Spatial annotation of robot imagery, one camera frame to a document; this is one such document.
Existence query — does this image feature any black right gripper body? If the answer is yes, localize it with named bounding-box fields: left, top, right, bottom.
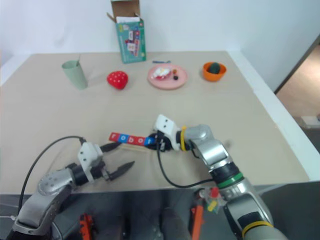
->
left=152, top=131, right=176, bottom=153

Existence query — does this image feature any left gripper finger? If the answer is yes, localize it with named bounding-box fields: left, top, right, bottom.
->
left=108, top=160, right=136, bottom=182
left=99, top=141, right=121, bottom=153

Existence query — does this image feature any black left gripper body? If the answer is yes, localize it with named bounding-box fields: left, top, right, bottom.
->
left=90, top=161, right=111, bottom=183

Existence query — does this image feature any long wooden letter tray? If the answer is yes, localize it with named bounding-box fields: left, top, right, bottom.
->
left=119, top=143, right=151, bottom=154

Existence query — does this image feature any pink plate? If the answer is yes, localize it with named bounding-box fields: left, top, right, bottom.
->
left=147, top=64, right=189, bottom=91

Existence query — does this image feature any orange and black tool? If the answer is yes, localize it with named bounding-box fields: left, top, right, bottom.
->
left=79, top=213, right=96, bottom=240

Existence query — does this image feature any white and red toy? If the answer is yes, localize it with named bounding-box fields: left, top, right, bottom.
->
left=153, top=67, right=172, bottom=81

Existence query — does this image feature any red strawberry toy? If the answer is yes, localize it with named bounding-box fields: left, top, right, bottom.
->
left=106, top=70, right=130, bottom=91

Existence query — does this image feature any beige table cover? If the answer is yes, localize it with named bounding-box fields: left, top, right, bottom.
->
left=0, top=51, right=311, bottom=195

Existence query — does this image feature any pale green cup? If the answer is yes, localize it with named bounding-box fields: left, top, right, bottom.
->
left=61, top=59, right=89, bottom=91

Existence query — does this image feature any orange bowl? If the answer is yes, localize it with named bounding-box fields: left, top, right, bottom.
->
left=202, top=61, right=228, bottom=83

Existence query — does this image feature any long orange bar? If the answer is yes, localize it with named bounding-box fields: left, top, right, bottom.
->
left=190, top=204, right=205, bottom=240

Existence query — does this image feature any dark green avocado toy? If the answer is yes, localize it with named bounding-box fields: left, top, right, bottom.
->
left=208, top=61, right=222, bottom=75

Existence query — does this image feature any open teal cardboard box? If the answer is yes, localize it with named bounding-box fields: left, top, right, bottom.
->
left=106, top=0, right=147, bottom=65

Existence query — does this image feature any tan box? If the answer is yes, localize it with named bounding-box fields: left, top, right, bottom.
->
left=300, top=115, right=320, bottom=129

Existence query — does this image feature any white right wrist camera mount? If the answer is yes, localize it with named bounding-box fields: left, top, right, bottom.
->
left=153, top=114, right=182, bottom=152

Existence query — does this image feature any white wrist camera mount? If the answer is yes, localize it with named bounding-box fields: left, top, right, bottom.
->
left=153, top=114, right=182, bottom=152
left=77, top=142, right=106, bottom=185

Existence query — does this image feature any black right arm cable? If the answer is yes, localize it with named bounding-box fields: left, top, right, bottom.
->
left=156, top=148, right=216, bottom=189

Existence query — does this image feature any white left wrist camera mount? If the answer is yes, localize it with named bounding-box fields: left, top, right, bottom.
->
left=77, top=142, right=106, bottom=185

